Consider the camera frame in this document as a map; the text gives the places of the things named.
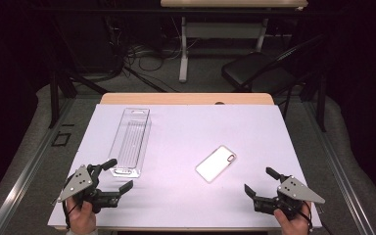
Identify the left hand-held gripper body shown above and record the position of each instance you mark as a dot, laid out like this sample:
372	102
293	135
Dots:
78	182

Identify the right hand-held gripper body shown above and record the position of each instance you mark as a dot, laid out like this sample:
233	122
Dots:
295	191

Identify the clear plastic storage bin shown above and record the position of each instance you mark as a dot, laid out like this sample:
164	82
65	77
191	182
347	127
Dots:
129	143

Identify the iridescent clear phone case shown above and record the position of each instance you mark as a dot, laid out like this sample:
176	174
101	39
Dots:
213	164

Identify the person's right hand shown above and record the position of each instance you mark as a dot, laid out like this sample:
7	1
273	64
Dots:
295	226

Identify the person's left hand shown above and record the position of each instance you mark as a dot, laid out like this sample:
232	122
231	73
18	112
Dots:
83	219

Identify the white table cover board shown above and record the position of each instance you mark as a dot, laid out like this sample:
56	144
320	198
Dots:
182	130

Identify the black metal stand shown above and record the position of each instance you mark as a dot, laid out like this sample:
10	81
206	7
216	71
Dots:
321	104
54	98

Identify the light wooden table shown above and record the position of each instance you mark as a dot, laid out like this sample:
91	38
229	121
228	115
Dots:
176	98

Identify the black folding chair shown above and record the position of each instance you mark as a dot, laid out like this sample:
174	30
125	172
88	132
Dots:
251	70

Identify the white-legged background desk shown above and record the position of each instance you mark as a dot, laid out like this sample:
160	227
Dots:
183	49

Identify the metal floor rail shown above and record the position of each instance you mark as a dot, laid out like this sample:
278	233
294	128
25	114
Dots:
342	176
23	176

